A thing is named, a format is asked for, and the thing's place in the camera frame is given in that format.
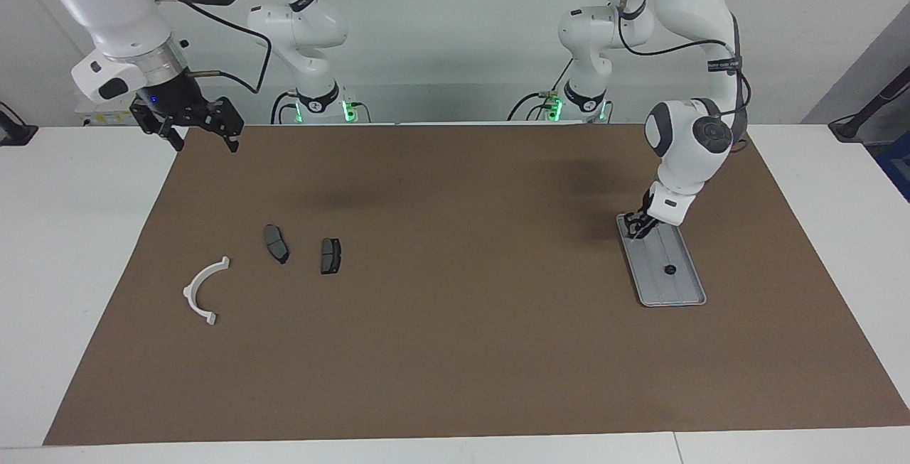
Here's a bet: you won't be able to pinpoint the brown table mat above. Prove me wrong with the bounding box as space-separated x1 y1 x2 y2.
43 123 910 446

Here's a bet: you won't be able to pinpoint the black right base cables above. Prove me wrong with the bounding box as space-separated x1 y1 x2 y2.
270 91 372 124

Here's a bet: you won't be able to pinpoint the black stand with flat foot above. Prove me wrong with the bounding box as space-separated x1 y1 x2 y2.
0 102 38 146

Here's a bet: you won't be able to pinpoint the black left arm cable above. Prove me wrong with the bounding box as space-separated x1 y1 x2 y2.
617 0 751 153

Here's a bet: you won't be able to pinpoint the white wall box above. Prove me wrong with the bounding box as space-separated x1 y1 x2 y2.
77 98 146 126

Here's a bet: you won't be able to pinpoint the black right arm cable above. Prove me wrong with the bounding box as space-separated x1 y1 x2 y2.
141 0 274 95

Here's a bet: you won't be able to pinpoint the silver metal tray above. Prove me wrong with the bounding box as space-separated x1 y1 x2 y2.
616 213 707 307

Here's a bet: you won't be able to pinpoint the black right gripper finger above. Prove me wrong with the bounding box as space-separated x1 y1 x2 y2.
206 97 245 153
131 103 185 153

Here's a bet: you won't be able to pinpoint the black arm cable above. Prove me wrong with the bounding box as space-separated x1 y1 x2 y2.
617 0 751 153
141 0 274 95

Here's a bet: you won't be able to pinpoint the black left base cables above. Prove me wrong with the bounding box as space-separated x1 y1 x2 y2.
508 89 566 123

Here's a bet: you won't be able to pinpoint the black slanted stand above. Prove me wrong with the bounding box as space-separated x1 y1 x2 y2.
828 84 910 142

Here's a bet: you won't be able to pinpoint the long dark brake pad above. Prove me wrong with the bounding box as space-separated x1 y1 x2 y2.
264 225 290 265

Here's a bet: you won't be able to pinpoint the black base cables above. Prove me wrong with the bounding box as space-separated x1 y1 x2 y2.
508 89 566 123
270 91 372 124

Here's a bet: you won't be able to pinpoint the white semicircular bracket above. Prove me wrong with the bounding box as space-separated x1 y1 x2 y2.
183 257 231 326

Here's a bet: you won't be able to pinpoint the blue box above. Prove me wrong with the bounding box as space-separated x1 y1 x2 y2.
876 130 910 202

